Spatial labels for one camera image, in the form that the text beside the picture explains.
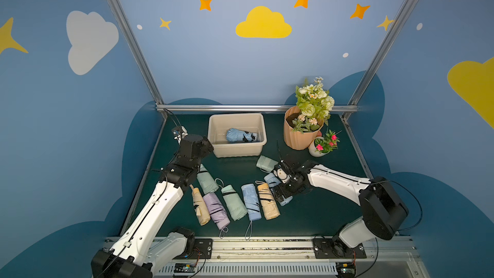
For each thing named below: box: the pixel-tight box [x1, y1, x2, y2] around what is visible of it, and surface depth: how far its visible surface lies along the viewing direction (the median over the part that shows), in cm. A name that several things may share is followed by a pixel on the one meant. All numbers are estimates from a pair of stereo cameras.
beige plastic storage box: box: [207, 112, 267, 158], surface depth 107 cm
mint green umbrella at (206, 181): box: [196, 163, 219, 195], surface depth 92 cm
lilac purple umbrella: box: [202, 192, 231, 239], surface depth 82 cm
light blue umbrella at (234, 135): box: [225, 127, 257, 143], surface depth 107 cm
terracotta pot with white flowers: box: [283, 76, 336, 151], surface depth 90 cm
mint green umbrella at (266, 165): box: [256, 155, 279, 174], surface depth 98 cm
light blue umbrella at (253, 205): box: [241, 183, 262, 241], surface depth 85 cm
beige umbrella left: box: [189, 184, 211, 226], surface depth 82 cm
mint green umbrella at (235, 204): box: [220, 184, 248, 222], surface depth 86 cm
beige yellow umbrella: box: [254, 180, 281, 221], surface depth 85 cm
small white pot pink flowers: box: [308, 129, 343, 158], surface depth 94 cm
